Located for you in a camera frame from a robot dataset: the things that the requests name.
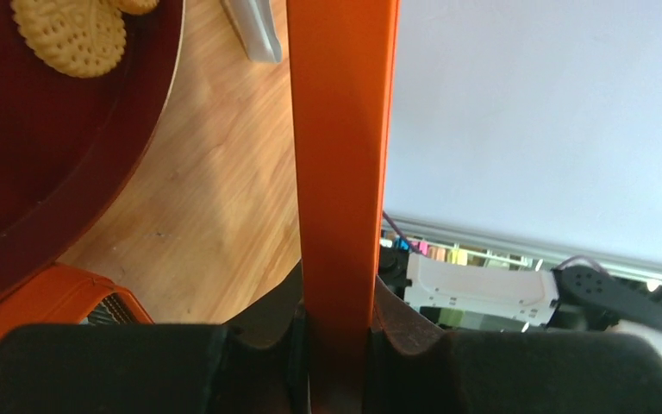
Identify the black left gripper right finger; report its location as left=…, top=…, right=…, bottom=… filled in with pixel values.
left=363, top=281, right=662, bottom=413

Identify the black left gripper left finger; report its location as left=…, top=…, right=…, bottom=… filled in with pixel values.
left=0, top=267, right=309, bottom=413

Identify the orange cookie box tray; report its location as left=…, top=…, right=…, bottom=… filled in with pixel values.
left=0, top=264, right=153, bottom=340

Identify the orange box lid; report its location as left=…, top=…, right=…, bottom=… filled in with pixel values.
left=287, top=1, right=399, bottom=413

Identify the metal tongs white handle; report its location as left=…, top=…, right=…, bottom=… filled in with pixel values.
left=221, top=0, right=283, bottom=64

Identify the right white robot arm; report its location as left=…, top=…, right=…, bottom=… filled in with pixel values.
left=378, top=247, right=662, bottom=356

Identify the dark red round plate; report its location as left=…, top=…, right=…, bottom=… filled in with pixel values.
left=0, top=1, right=186, bottom=300

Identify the dotted round biscuit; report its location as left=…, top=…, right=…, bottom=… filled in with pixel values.
left=10, top=0, right=127, bottom=78
left=112, top=0, right=159, bottom=16

